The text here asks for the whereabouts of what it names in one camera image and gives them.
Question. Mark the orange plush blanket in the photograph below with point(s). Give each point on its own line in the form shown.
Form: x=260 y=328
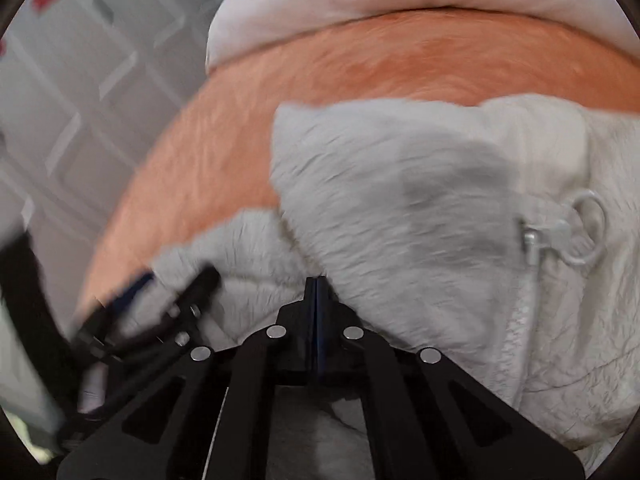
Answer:
x=400 y=60

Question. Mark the white down jacket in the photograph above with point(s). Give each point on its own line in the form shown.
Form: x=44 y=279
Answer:
x=400 y=185

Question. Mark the white wardrobe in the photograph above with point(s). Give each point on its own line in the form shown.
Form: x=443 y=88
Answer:
x=100 y=85

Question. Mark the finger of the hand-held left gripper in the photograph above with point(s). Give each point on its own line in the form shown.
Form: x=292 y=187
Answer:
x=127 y=292
x=200 y=287

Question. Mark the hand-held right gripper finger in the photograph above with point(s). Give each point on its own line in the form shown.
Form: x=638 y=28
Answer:
x=321 y=310
x=310 y=310

